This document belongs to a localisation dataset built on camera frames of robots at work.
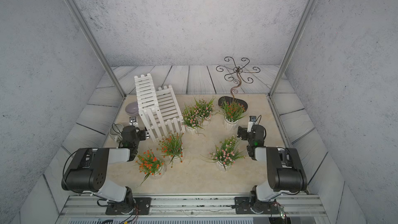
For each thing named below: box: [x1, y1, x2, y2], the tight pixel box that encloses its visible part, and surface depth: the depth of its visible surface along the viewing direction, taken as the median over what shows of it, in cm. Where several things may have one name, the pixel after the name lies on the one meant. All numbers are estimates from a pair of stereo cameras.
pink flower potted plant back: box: [194, 96, 222, 127], surface depth 98 cm
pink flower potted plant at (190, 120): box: [181, 104, 205, 135], surface depth 93 cm
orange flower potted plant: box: [135, 148, 167, 188], surface depth 75 cm
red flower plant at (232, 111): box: [214, 96, 247, 131], surface depth 98 cm
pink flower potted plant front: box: [200, 134, 247, 171], surface depth 77 cm
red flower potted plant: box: [156, 130, 185, 168], surface depth 81 cm
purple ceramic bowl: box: [124, 101, 139, 117], surface depth 110 cm
